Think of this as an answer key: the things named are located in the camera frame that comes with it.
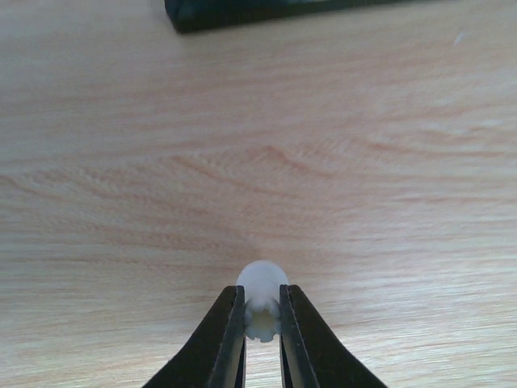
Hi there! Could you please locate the white piece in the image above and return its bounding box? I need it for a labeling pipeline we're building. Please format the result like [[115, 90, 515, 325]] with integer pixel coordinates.
[[236, 260, 290, 343]]

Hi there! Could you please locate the black and silver chessboard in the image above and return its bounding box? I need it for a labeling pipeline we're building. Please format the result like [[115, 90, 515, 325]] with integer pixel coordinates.
[[164, 0, 394, 34]]

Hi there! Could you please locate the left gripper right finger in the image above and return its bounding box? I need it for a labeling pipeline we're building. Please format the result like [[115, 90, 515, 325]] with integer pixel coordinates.
[[280, 285, 385, 388]]

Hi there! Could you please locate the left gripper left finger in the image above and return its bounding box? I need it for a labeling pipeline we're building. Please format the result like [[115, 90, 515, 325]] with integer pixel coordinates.
[[144, 286, 246, 388]]

